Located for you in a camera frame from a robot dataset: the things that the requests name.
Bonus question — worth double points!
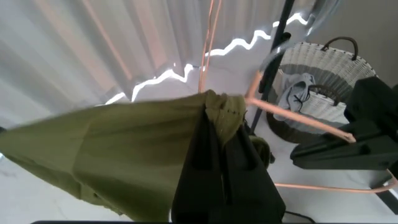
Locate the black clothes rack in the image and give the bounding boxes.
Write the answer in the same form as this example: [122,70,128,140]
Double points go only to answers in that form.
[248,0,296,134]

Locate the green shirt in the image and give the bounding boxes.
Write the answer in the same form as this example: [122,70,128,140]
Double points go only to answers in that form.
[0,90,276,222]

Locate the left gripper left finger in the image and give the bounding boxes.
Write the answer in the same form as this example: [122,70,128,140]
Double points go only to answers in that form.
[171,107,225,222]

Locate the white curtain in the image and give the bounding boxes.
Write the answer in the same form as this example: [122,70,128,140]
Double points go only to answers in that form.
[0,0,312,128]

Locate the pale grey shorts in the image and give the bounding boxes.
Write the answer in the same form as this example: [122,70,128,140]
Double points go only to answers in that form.
[273,73,317,122]

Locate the black cable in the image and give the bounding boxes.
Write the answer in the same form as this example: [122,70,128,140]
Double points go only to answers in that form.
[284,210,317,223]

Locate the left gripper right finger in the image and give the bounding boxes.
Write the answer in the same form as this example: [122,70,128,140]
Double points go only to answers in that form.
[222,124,286,222]

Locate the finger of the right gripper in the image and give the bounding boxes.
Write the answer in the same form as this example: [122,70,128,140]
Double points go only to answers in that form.
[290,136,398,171]
[292,119,398,156]

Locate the white laundry basket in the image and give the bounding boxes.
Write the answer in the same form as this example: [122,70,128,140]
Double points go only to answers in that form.
[266,36,379,144]

